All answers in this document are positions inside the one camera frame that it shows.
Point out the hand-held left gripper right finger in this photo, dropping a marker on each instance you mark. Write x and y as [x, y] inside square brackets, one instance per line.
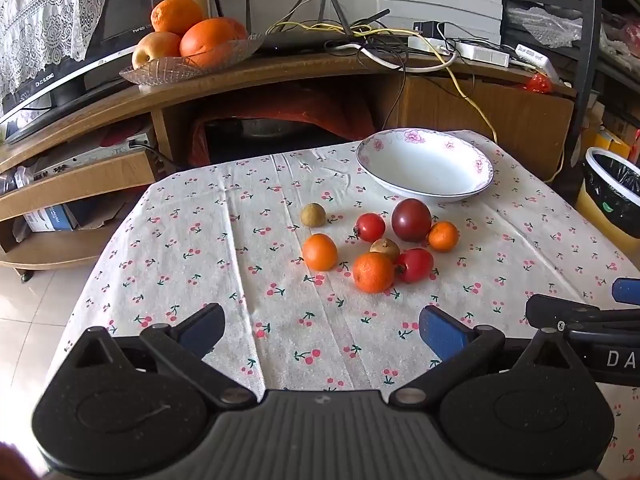
[442, 332]

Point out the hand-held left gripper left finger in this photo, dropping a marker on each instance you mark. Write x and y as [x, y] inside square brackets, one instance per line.
[200, 331]

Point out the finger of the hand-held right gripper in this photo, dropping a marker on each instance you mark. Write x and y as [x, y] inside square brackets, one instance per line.
[550, 310]
[627, 291]

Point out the small red tomato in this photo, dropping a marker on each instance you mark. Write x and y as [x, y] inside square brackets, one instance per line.
[370, 227]
[416, 265]

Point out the bumpy orange tangerine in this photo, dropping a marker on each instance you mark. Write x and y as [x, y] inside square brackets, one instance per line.
[373, 272]

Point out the small dark orange tangerine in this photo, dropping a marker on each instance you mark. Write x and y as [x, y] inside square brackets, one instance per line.
[443, 236]

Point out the brown kiwi fruit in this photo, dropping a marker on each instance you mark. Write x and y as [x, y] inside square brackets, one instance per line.
[385, 247]
[313, 214]

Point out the large dark red tomato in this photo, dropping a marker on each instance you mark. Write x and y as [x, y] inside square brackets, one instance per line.
[411, 220]

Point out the smooth orange citrus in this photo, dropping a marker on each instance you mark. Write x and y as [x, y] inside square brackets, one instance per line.
[320, 252]

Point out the white floral bowl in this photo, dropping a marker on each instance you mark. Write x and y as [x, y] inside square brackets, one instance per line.
[425, 165]

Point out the cherry printed tablecloth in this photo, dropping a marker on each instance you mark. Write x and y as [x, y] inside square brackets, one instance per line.
[200, 240]

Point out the yellow trash bin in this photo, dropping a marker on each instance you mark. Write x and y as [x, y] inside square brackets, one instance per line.
[615, 190]

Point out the yellow carton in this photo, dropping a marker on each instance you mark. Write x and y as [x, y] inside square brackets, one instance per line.
[607, 142]

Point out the blue white carton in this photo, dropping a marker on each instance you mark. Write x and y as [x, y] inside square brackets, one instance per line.
[50, 217]

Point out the silver set-top box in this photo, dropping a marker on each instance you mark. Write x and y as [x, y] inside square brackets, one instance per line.
[90, 155]

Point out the small red plastic bag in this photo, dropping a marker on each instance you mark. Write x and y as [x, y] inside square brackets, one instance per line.
[537, 83]

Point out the black metal shelf rack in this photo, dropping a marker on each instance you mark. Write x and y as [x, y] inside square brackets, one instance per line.
[587, 60]

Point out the large red plastic bag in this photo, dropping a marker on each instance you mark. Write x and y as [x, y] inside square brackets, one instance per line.
[310, 110]

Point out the white network device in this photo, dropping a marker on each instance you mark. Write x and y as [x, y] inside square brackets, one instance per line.
[537, 57]

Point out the glass fruit plate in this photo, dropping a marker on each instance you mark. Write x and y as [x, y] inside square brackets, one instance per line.
[165, 72]

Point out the white power strip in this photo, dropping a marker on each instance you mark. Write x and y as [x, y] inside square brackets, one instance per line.
[480, 52]

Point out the clear plastic bag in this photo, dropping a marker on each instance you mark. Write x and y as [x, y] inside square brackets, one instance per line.
[545, 22]

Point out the wooden television stand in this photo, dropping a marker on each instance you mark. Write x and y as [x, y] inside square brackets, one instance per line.
[300, 67]

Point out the yellow red apple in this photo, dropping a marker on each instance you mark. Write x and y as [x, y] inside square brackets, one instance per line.
[156, 50]

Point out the large orange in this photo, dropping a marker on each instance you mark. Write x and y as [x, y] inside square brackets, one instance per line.
[176, 15]
[237, 27]
[207, 42]

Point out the black power adapter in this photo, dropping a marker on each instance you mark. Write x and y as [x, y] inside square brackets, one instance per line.
[429, 29]

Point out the black router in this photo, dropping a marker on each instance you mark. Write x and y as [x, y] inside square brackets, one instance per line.
[300, 42]

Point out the black television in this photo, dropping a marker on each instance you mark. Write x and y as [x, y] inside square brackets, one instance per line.
[130, 10]

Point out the white lace cloth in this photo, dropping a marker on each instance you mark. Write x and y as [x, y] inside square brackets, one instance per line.
[40, 20]

